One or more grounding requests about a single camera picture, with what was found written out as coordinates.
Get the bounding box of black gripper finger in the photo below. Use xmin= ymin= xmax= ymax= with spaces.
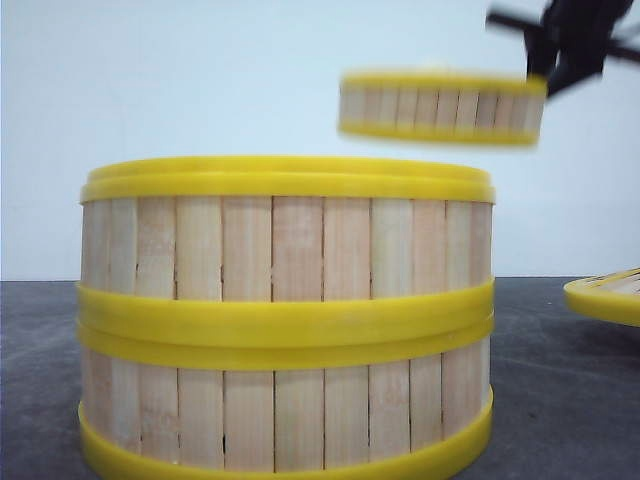
xmin=547 ymin=51 xmax=603 ymax=97
xmin=526 ymin=46 xmax=558 ymax=80

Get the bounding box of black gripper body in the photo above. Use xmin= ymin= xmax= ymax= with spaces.
xmin=487 ymin=0 xmax=639 ymax=55

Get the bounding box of bamboo steamer lid yellow rim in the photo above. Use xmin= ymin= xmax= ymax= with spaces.
xmin=563 ymin=268 xmax=639 ymax=327

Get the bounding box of front bamboo steamer basket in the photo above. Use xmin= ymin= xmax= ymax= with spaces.
xmin=78 ymin=319 xmax=494 ymax=479

